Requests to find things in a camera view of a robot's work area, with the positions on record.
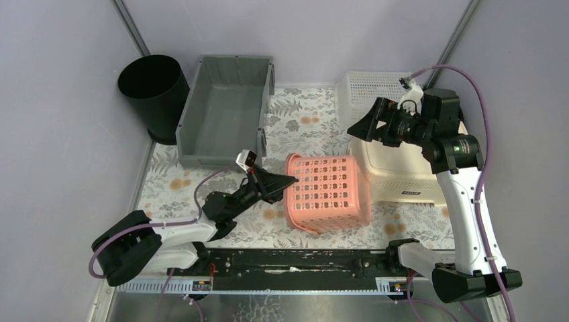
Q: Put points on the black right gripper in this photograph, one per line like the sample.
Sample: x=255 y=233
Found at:
x=383 y=110

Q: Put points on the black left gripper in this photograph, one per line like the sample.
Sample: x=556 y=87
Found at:
x=260 y=186

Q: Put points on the white perforated plastic basket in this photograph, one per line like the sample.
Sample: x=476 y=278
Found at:
x=355 y=94

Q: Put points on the pink perforated plastic basket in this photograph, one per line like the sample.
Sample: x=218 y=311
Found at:
x=331 y=194

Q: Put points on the cream plastic laundry basket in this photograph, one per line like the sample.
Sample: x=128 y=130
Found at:
x=398 y=175

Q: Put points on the grey plastic storage bin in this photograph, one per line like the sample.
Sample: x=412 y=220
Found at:
x=225 y=111

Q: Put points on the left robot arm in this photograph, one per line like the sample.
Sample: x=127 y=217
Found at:
x=169 y=231

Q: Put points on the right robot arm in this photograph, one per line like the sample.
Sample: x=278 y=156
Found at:
x=458 y=164

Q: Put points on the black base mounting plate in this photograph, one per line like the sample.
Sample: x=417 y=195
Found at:
x=292 y=270

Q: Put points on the black cylindrical bin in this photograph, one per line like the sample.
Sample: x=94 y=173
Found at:
x=156 y=88

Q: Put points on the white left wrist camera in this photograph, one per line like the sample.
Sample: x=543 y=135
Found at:
x=246 y=159

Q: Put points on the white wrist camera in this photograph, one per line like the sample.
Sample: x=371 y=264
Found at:
x=411 y=95
x=246 y=159

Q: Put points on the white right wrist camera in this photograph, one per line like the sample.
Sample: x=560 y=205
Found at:
x=411 y=95

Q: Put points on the aluminium frame rail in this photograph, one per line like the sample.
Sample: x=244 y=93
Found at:
x=454 y=280

